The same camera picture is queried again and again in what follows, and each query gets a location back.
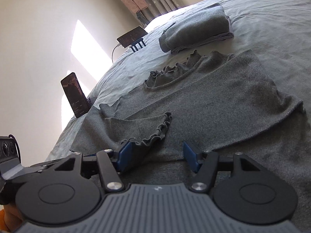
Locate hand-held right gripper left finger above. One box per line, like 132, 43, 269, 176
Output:
55, 142, 133, 192

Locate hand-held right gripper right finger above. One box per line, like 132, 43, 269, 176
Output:
183, 141, 257, 192

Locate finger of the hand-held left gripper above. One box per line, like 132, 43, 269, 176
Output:
24, 158, 65, 175

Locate grey ruffled-collar sweater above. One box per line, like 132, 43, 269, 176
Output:
69, 49, 311, 199

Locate person's left hand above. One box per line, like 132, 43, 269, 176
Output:
3, 203, 25, 232

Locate upright black smartphone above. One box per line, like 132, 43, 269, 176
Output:
61, 72, 90, 118

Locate blue chair-shaped phone stand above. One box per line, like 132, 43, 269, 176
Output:
131, 39, 146, 53

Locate sideways black smartphone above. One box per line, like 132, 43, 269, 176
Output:
117, 26, 148, 48

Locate folded grey knit garment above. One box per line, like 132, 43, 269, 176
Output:
159, 3, 231, 53

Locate white charging cable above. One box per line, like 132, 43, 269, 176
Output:
112, 43, 121, 63

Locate dark hanging bag strap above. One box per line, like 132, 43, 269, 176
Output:
136, 10, 149, 27

